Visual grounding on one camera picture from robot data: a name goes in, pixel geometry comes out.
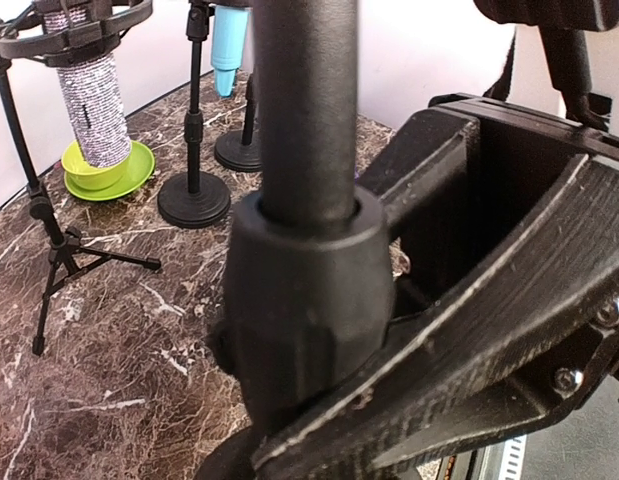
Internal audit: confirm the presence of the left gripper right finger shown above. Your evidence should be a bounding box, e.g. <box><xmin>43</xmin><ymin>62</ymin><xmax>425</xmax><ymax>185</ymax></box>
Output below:
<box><xmin>251</xmin><ymin>97</ymin><xmax>619</xmax><ymax>480</ymax></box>

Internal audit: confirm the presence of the black round-base mic stand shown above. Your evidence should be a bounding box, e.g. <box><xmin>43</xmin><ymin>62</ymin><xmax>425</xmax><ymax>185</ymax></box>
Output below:
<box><xmin>157</xmin><ymin>1</ymin><xmax>231</xmax><ymax>229</ymax></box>
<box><xmin>214</xmin><ymin>73</ymin><xmax>262</xmax><ymax>173</ymax></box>
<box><xmin>197</xmin><ymin>1</ymin><xmax>394</xmax><ymax>479</ymax></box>

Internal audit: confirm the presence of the rhinestone silver microphone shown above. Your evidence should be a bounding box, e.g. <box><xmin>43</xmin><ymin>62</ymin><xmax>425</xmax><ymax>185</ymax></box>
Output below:
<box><xmin>36</xmin><ymin>0</ymin><xmax>133</xmax><ymax>169</ymax></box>

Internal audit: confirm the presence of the lime green bowl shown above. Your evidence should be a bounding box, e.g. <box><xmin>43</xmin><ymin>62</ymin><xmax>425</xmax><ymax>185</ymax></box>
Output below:
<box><xmin>61</xmin><ymin>141</ymin><xmax>130</xmax><ymax>191</ymax></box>

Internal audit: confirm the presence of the black tripod shock-mount stand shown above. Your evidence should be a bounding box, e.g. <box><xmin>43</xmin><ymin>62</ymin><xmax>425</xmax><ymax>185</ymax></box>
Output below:
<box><xmin>0</xmin><ymin>0</ymin><xmax>163</xmax><ymax>357</ymax></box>

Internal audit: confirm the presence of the lime green plate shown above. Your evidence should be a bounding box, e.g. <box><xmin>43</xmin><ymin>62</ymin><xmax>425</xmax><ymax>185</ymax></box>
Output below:
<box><xmin>64</xmin><ymin>141</ymin><xmax>156</xmax><ymax>202</ymax></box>

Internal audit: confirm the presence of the white slotted cable duct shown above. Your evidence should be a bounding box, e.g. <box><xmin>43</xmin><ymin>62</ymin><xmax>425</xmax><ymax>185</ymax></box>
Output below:
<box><xmin>485</xmin><ymin>435</ymin><xmax>527</xmax><ymax>480</ymax></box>

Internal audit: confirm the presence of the light blue microphone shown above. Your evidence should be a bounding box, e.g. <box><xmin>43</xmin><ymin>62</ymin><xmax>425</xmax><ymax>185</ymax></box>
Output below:
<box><xmin>211</xmin><ymin>5</ymin><xmax>249</xmax><ymax>97</ymax></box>

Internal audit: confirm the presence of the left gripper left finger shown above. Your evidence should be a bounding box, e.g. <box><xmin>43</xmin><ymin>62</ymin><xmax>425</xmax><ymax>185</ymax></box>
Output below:
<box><xmin>358</xmin><ymin>107</ymin><xmax>480</xmax><ymax>239</ymax></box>

